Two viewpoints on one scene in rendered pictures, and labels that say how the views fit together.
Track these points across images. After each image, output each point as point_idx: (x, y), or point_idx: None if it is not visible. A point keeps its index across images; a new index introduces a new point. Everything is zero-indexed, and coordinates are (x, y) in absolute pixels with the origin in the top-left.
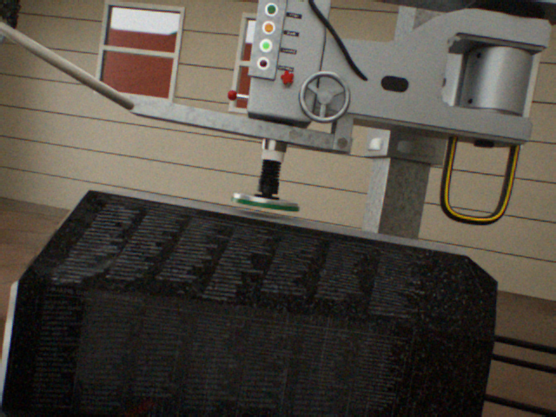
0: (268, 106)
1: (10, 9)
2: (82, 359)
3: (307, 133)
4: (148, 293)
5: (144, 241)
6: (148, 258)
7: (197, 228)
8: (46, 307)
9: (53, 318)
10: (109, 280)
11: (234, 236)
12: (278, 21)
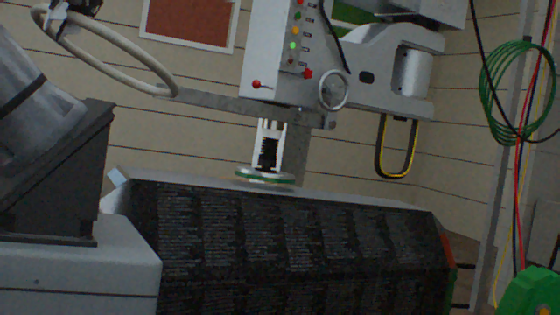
0: (288, 95)
1: (95, 4)
2: None
3: (305, 115)
4: (249, 275)
5: (216, 227)
6: (229, 242)
7: (251, 209)
8: (158, 301)
9: (165, 311)
10: (210, 268)
11: (283, 213)
12: (301, 24)
